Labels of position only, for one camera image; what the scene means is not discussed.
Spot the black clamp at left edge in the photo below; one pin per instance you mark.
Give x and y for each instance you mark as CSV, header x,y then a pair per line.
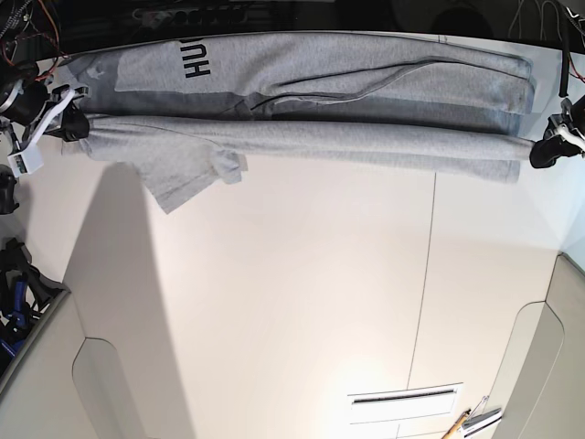
x,y
8,203

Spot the black power strip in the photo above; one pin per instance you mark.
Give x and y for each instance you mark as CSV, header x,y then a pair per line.
x,y
184,15

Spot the grey T-shirt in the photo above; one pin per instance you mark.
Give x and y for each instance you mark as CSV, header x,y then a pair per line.
x,y
186,114

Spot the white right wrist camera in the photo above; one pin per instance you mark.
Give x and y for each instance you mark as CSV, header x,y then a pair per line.
x,y
25,162

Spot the blue and black tool pile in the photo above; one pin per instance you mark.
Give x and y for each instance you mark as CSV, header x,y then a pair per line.
x,y
26,295

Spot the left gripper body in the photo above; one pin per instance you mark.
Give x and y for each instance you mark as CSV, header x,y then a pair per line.
x,y
568,126

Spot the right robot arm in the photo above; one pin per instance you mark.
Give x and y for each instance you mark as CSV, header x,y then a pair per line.
x,y
30,43

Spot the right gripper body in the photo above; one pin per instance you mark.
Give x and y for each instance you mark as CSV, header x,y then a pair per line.
x,y
28,110

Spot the white slotted vent panel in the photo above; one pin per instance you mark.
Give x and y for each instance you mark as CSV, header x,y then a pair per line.
x,y
402,406

